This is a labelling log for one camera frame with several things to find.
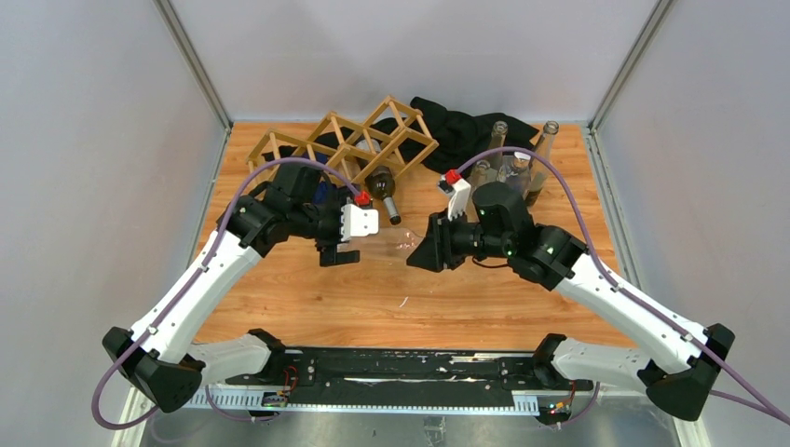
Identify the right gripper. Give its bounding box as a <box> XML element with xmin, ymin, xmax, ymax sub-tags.
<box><xmin>406</xmin><ymin>207</ymin><xmax>512</xmax><ymax>273</ymax></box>

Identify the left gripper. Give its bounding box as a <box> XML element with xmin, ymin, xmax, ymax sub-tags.
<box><xmin>291</xmin><ymin>184</ymin><xmax>361</xmax><ymax>264</ymax></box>

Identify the blue square bottle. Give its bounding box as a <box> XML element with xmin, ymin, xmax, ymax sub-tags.
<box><xmin>311</xmin><ymin>169</ymin><xmax>337</xmax><ymax>205</ymax></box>
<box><xmin>497</xmin><ymin>152</ymin><xmax>532</xmax><ymax>198</ymax></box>

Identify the dark green bottle silver foil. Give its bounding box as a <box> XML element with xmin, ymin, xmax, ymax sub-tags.
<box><xmin>365</xmin><ymin>166</ymin><xmax>402</xmax><ymax>225</ymax></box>

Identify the clear bottle with black label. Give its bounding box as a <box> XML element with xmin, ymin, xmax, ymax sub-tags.
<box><xmin>524</xmin><ymin>120</ymin><xmax>561</xmax><ymax>208</ymax></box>

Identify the clear bottle with white label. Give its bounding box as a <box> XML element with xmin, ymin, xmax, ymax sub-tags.
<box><xmin>485</xmin><ymin>120</ymin><xmax>509</xmax><ymax>169</ymax></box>

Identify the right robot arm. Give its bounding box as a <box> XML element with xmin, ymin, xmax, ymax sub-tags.
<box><xmin>406</xmin><ymin>179</ymin><xmax>735</xmax><ymax>421</ymax></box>

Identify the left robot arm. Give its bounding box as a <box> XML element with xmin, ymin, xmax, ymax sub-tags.
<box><xmin>91</xmin><ymin>157</ymin><xmax>377</xmax><ymax>421</ymax></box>

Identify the wooden lattice wine rack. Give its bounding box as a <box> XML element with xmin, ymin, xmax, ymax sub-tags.
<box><xmin>246</xmin><ymin>96</ymin><xmax>439</xmax><ymax>183</ymax></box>

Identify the black cloth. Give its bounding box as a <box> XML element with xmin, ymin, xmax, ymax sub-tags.
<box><xmin>265</xmin><ymin>96</ymin><xmax>539</xmax><ymax>177</ymax></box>

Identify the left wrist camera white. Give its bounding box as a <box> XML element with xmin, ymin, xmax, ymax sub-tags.
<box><xmin>340</xmin><ymin>203</ymin><xmax>379</xmax><ymax>242</ymax></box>

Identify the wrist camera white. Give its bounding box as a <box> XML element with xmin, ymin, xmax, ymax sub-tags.
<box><xmin>340</xmin><ymin>203</ymin><xmax>379</xmax><ymax>242</ymax></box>
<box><xmin>438</xmin><ymin>177</ymin><xmax>471</xmax><ymax>222</ymax></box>

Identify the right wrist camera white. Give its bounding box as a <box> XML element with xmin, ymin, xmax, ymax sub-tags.
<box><xmin>438</xmin><ymin>177</ymin><xmax>471</xmax><ymax>222</ymax></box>

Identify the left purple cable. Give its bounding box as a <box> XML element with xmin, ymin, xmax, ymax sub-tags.
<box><xmin>90</xmin><ymin>156</ymin><xmax>375</xmax><ymax>431</ymax></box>

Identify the purple cable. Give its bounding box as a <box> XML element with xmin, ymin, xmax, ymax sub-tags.
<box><xmin>90</xmin><ymin>156</ymin><xmax>375</xmax><ymax>431</ymax></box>
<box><xmin>443</xmin><ymin>146</ymin><xmax>790</xmax><ymax>427</ymax></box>

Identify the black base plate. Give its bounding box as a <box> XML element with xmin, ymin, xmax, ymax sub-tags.
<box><xmin>226</xmin><ymin>346</ymin><xmax>593</xmax><ymax>408</ymax></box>

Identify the aluminium frame rail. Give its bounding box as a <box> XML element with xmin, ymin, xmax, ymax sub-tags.
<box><xmin>131</xmin><ymin>346</ymin><xmax>695</xmax><ymax>415</ymax></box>

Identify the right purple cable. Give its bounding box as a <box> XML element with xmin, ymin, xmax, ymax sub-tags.
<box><xmin>443</xmin><ymin>146</ymin><xmax>790</xmax><ymax>427</ymax></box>

